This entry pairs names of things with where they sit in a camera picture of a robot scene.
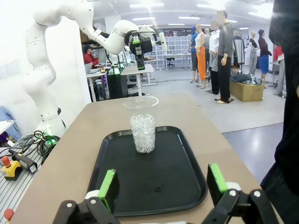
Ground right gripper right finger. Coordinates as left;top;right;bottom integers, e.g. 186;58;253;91
202;163;278;224

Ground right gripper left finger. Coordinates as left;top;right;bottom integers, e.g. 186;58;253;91
52;169;122;224

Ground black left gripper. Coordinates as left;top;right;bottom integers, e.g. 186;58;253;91
127;30;154;71

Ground tall clear ice cup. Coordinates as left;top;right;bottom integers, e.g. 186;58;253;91
123;96;159;154

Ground white work desk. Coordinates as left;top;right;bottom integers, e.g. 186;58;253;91
85;63;156;103

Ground black computer tower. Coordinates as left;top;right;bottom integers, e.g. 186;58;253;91
107;69;129;100

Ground black serving tray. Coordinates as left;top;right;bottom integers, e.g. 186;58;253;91
87;126;209;217

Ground seated person red jacket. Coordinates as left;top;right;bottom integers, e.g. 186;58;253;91
83;45;100;70

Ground mannequin blue outfit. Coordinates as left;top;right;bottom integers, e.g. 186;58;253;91
189;26;199;84

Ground mannequin orange trousers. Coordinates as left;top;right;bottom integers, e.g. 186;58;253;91
194;23;208;89

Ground mannequin white shirt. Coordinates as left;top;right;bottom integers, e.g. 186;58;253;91
208;21;221;96

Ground mannequin grey shirt black trousers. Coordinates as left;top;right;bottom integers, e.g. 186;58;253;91
215;10;235;105

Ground black handheld device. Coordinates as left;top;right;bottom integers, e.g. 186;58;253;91
8;149;38;174

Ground person in black sweater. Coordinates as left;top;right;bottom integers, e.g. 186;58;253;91
260;0;299;224

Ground yellow emergency stop box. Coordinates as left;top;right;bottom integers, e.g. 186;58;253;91
1;155;23;181

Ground cardboard box with clothes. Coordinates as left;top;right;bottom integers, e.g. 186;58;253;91
229;73;265;102

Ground red push button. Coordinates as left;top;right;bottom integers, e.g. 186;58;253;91
3;208;15;221

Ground mannequin black top grey trousers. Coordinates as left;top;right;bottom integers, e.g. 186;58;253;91
248;31;259;76

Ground blue garment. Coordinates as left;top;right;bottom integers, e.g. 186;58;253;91
0;105;21;141

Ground mannequin maroon top blue skirt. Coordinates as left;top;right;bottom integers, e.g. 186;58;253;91
257;29;273;89

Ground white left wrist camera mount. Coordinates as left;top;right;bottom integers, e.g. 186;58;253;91
154;32;168;53

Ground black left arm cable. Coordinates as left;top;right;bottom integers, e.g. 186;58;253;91
92;23;112;39

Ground black cable bundle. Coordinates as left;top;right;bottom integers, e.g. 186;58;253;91
0;130;61;162

